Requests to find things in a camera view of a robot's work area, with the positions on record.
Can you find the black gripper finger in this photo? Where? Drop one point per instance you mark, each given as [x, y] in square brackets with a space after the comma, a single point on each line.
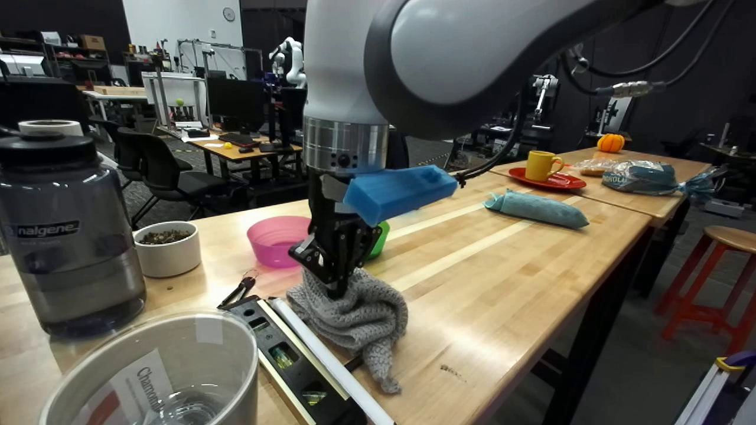
[346, 280]
[312, 262]

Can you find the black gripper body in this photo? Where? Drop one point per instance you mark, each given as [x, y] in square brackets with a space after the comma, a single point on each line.
[333, 228]

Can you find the grey knitted cotton cloth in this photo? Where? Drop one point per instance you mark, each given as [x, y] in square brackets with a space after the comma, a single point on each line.
[362, 315]

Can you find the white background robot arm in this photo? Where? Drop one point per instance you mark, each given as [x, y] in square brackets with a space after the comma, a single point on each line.
[294, 66]

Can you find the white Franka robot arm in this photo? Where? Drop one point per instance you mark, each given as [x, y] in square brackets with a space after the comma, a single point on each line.
[441, 47]

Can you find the folded teal cloth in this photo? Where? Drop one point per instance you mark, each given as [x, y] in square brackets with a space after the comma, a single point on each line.
[544, 210]

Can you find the pink plastic bowl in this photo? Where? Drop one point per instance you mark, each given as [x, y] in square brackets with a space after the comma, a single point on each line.
[275, 245]

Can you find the black marker pen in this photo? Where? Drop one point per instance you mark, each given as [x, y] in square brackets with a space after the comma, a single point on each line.
[236, 293]

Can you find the black spirit level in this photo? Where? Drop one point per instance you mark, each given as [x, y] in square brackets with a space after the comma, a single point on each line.
[260, 331]

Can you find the background wooden desk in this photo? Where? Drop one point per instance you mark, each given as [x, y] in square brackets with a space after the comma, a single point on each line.
[236, 149]

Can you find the large white plastic tub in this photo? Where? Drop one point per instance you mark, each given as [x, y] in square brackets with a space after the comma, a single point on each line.
[228, 358]

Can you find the small white ceramic bowl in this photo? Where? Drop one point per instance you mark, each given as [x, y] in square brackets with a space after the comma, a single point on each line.
[167, 252]

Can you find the wooden workbench black legs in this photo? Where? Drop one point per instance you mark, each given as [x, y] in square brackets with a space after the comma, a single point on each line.
[687, 165]
[511, 275]

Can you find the black office chair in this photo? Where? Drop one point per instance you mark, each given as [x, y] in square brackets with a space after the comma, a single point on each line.
[161, 168]

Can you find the yellow mug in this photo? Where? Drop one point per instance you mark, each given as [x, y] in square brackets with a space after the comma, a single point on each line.
[541, 165]

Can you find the red plate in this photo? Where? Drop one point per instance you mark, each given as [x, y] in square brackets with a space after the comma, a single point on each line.
[563, 184]

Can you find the small tan object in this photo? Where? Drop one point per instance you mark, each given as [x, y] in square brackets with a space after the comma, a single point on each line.
[592, 165]

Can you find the small orange pumpkin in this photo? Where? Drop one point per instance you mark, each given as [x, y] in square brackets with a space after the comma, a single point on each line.
[611, 142]

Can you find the clear bag of blue cloths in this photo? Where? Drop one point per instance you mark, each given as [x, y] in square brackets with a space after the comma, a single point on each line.
[640, 177]

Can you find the wooden stool red legs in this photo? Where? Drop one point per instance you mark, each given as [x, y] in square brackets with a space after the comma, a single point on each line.
[728, 237]

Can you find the round wall clock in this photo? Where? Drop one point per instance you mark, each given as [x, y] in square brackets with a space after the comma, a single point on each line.
[228, 12]

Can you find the aluminium frame rail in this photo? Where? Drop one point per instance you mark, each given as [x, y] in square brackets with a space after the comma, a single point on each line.
[710, 393]

